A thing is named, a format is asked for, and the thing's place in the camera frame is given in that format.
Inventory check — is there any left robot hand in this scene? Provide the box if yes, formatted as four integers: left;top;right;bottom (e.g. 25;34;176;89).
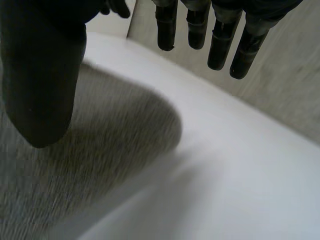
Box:
100;0;131;19

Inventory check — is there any grey towel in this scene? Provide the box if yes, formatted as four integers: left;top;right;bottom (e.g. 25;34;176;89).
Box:
0;62;185;240

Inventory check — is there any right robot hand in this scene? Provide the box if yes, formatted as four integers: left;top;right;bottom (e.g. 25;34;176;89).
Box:
0;0;302;149

